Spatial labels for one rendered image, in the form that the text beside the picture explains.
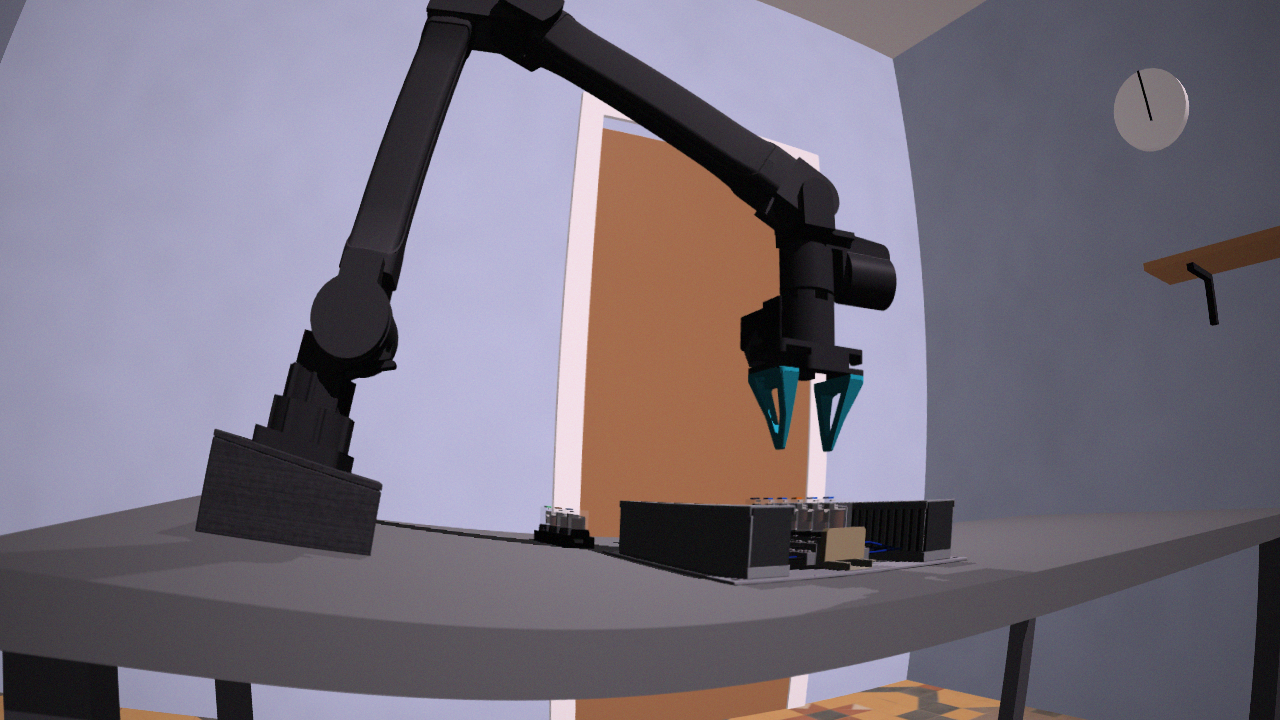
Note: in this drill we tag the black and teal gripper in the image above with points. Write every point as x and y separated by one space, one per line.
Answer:
808 338

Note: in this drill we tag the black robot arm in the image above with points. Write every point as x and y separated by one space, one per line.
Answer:
351 317

